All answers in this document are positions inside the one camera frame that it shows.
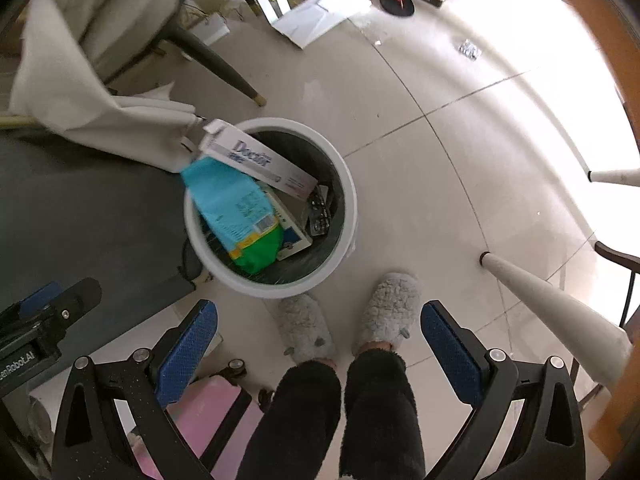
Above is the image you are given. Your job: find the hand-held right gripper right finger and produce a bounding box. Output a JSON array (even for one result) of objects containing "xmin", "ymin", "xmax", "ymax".
[{"xmin": 420, "ymin": 300, "xmax": 587, "ymax": 480}]

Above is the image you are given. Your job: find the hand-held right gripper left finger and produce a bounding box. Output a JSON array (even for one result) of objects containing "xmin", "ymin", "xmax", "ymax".
[{"xmin": 50, "ymin": 299, "xmax": 219, "ymax": 480}]

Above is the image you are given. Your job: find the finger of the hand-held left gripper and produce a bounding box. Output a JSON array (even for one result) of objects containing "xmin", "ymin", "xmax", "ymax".
[
  {"xmin": 47, "ymin": 278, "xmax": 102, "ymax": 323},
  {"xmin": 20, "ymin": 282, "xmax": 63, "ymax": 316}
]

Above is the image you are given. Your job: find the white round trash bin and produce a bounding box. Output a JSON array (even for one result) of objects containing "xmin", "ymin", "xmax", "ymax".
[{"xmin": 182, "ymin": 117, "xmax": 358, "ymax": 298}]

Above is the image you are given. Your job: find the blue green snack bag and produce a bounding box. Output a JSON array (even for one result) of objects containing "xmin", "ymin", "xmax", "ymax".
[{"xmin": 180, "ymin": 156, "xmax": 285, "ymax": 276}]

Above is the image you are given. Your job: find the blue white medicine box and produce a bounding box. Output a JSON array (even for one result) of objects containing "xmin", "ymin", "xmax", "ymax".
[{"xmin": 267, "ymin": 187, "xmax": 312, "ymax": 262}]

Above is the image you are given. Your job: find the silver blister pack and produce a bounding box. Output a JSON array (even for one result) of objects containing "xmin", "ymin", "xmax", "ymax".
[{"xmin": 306, "ymin": 185, "xmax": 333, "ymax": 237}]

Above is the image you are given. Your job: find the long white box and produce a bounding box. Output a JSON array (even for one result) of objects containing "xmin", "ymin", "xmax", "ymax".
[{"xmin": 199, "ymin": 119, "xmax": 321, "ymax": 200}]

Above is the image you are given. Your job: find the grey fuzzy slipper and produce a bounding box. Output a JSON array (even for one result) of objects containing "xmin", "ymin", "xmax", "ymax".
[
  {"xmin": 277, "ymin": 294, "xmax": 337, "ymax": 367},
  {"xmin": 351, "ymin": 272, "xmax": 421, "ymax": 358}
]

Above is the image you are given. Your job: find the person's right leg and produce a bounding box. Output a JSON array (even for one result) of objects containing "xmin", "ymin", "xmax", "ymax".
[{"xmin": 339, "ymin": 350, "xmax": 426, "ymax": 480}]

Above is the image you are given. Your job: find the person's leg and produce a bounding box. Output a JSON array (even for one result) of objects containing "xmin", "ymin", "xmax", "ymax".
[
  {"xmin": 237, "ymin": 360, "xmax": 343, "ymax": 480},
  {"xmin": 339, "ymin": 350, "xmax": 426, "ymax": 480}
]

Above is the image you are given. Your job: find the white table leg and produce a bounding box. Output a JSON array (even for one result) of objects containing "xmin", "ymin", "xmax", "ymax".
[{"xmin": 479, "ymin": 167, "xmax": 640, "ymax": 386}]

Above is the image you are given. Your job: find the person's left leg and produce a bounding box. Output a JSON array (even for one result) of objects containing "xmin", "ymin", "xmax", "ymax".
[{"xmin": 237, "ymin": 360, "xmax": 343, "ymax": 480}]

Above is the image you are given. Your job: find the brown wooden chair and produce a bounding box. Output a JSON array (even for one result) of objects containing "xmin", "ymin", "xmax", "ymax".
[{"xmin": 594, "ymin": 240, "xmax": 640, "ymax": 331}]

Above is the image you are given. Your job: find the beige draped cloth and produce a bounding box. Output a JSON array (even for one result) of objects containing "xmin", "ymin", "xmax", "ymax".
[{"xmin": 10, "ymin": 0, "xmax": 208, "ymax": 175}]

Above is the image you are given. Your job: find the white flat cardboard sheet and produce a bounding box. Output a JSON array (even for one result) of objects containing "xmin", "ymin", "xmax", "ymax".
[{"xmin": 272, "ymin": 0, "xmax": 373, "ymax": 50}]

